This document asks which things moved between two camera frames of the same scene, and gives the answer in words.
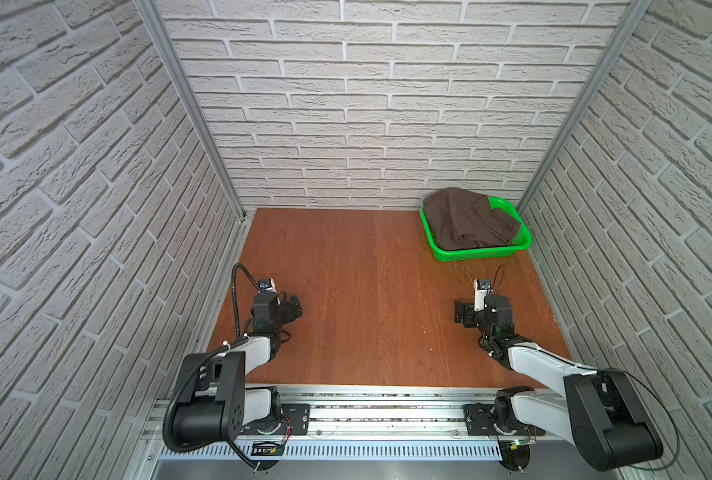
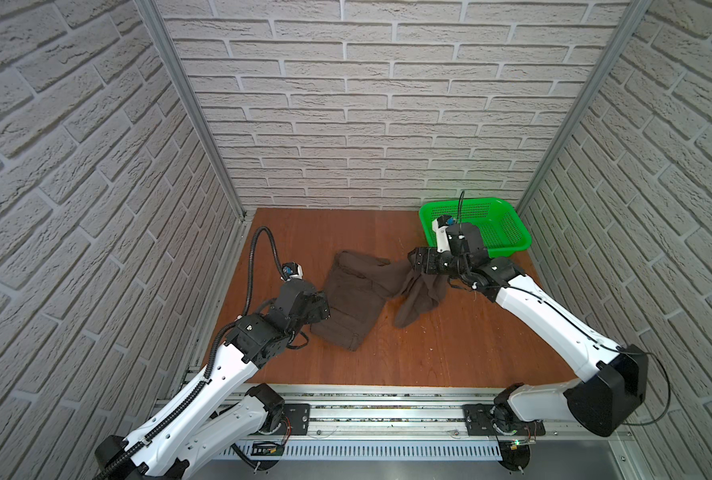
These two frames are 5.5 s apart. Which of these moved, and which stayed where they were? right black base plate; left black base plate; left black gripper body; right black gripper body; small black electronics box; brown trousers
Moved: left black gripper body; right black gripper body; brown trousers
Stayed: left black base plate; small black electronics box; right black base plate
